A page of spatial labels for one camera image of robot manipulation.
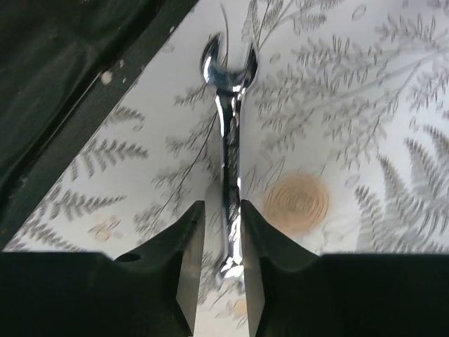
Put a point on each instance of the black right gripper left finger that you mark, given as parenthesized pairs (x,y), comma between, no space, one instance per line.
(151,290)

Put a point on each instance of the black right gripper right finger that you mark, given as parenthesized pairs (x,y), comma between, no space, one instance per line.
(291,291)

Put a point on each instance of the large silver wrench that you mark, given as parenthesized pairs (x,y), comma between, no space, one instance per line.
(229,88)

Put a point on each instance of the floral table mat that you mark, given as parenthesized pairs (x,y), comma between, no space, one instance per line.
(345,146)

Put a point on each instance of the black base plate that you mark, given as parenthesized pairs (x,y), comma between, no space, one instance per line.
(52,53)

